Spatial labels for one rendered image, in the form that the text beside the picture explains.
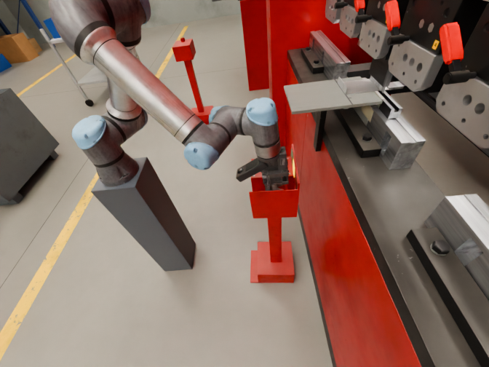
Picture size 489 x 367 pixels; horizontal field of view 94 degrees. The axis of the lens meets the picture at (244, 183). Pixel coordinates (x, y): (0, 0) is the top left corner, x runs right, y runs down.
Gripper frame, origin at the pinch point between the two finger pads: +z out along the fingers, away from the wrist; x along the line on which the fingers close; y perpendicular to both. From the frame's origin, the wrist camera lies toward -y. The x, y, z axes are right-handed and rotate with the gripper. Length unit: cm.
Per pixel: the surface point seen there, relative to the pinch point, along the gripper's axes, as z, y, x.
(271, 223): 21.3, -1.5, 2.1
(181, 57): -4, -74, 169
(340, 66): -19, 35, 52
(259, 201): -3.2, -3.2, -5.0
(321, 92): -25.1, 20.8, 19.7
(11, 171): 29, -224, 80
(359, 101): -24.3, 30.3, 12.1
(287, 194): -5.2, 6.4, -5.0
